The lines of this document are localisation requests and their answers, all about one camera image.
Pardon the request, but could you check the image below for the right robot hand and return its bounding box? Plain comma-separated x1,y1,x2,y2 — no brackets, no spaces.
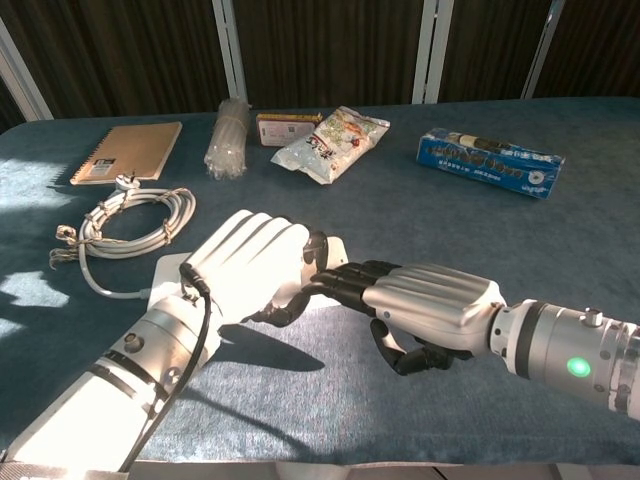
309,258,507,378

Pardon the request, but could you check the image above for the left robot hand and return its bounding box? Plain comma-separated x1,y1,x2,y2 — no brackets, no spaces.
179,209,332,329

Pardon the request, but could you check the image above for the white power strip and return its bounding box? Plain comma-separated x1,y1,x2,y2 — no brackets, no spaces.
148,238,352,312

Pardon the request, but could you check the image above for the clear plastic tube bundle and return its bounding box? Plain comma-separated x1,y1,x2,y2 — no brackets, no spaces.
203,98,251,180

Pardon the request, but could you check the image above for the blue tablecloth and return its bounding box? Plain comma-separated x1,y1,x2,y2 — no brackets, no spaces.
0,97,640,464

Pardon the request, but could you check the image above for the white snack bag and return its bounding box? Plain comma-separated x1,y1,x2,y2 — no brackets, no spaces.
270,105,392,186

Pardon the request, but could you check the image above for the small red white box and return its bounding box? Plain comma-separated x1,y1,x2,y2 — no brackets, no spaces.
255,111,324,147

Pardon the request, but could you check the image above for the long blue cardboard box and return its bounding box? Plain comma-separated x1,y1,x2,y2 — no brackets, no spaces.
415,127,567,202

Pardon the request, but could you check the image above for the brown spiral notebook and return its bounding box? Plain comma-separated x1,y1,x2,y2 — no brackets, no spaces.
68,121,184,187

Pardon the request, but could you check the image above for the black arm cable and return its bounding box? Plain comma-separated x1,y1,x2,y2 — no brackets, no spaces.
117,262,213,474

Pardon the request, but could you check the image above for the white coiled power cable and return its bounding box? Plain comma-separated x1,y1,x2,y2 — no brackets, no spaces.
77,172,197,302

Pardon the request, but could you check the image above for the white frame post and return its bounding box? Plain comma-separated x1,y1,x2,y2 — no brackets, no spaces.
410,0,454,105
520,0,568,100
211,0,250,107
0,17,54,122

